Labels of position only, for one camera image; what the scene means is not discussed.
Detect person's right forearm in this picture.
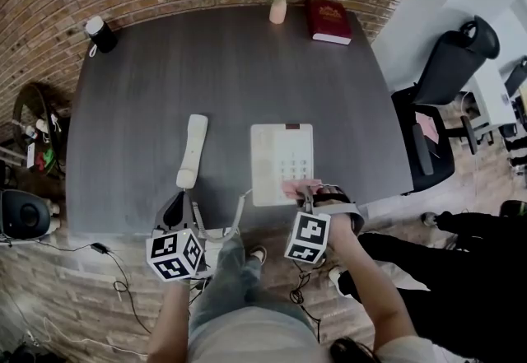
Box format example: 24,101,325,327
327,213,417,354

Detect pink cloth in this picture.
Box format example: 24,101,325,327
281,179,323,201

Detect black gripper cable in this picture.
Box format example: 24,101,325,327
187,277,211,307
290,260,322,344

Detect person's grey shirt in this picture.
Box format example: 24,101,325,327
187,305,437,363

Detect black power adapter with cable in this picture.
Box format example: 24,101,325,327
39,240,152,334

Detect white desk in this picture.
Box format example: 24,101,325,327
460,58,518,144

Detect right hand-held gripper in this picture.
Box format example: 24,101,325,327
284,184,366,264

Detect white telephone handset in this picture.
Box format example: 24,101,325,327
175,114,209,189

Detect black cylinder white lid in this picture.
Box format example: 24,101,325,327
85,15,119,58

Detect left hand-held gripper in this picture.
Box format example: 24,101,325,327
146,190,206,282

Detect black office chair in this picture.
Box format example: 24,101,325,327
504,56,527,99
389,15,501,194

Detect white charger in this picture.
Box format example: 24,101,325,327
35,114,63,134

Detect person's blue jeans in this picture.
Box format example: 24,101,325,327
188,236,316,328

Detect person's left shoe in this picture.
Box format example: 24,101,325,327
248,244,268,267

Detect pink paper sheet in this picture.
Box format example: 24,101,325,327
414,112,440,145

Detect dark red book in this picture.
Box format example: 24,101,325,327
304,0,354,46

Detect white cable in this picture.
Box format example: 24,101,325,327
187,187,254,242

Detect person's left forearm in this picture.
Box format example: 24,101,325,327
147,278,194,363

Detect black and white speaker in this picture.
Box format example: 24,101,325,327
0,188,53,240

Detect wicker chair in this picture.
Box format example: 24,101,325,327
11,81,73,180

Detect white telephone base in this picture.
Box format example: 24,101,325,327
250,123,315,207

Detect pink vase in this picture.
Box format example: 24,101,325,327
268,0,289,25

